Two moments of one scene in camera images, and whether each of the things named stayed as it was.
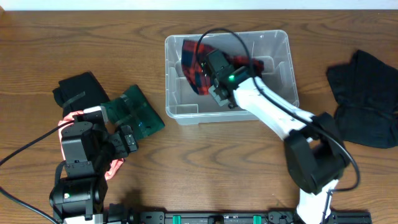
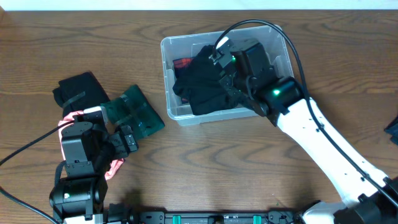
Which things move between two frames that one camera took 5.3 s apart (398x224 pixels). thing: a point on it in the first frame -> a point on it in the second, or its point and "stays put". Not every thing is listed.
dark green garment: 132,109 stays put
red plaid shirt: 193,56 -> 182,63
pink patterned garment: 115,164 stays put
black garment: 366,89 -> 201,81
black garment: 78,93 stays put
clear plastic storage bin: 203,71 stays put
